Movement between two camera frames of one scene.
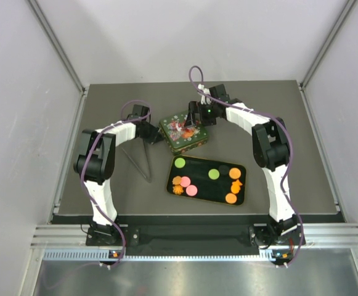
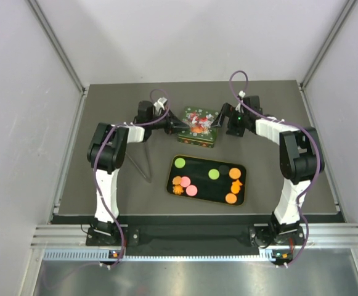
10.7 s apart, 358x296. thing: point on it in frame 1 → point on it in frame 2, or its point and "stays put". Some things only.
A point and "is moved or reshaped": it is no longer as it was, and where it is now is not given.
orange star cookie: (177, 189) stays put
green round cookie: (213, 174) stays put
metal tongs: (148, 178) stays put
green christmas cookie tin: (180, 140) is moved or reshaped
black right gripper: (195, 108) → (227, 110)
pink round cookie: (191, 190) stays put
